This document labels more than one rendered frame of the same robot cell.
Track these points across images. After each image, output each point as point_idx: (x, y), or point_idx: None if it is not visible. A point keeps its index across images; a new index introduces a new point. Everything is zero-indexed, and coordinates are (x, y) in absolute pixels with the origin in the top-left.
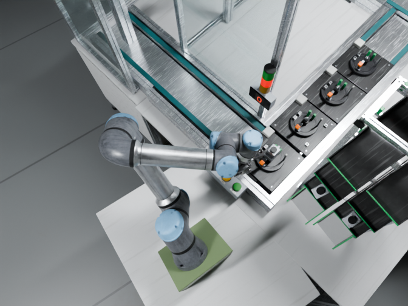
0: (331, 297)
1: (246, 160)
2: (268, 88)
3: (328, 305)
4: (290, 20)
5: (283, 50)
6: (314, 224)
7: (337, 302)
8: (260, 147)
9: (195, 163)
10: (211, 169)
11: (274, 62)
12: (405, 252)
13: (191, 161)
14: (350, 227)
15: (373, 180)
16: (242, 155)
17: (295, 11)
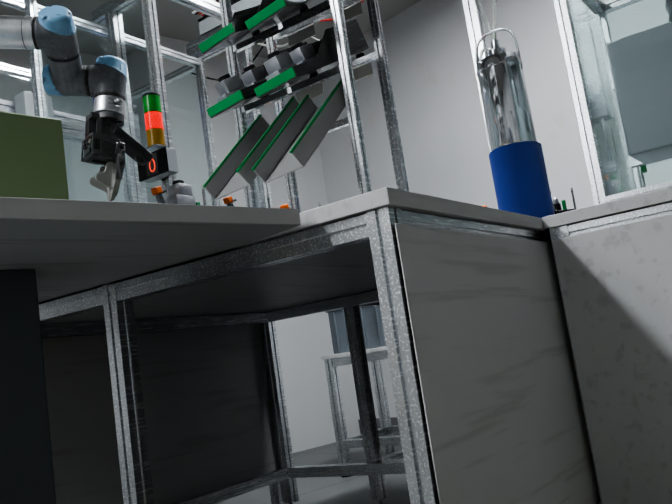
0: (332, 217)
1: (105, 101)
2: (156, 129)
3: (406, 386)
4: (150, 12)
5: (161, 68)
6: (254, 165)
7: (342, 200)
8: (122, 68)
9: (7, 16)
10: (31, 23)
11: (155, 89)
12: (483, 206)
13: (1, 15)
14: (279, 69)
15: (279, 23)
16: (98, 90)
17: (153, 5)
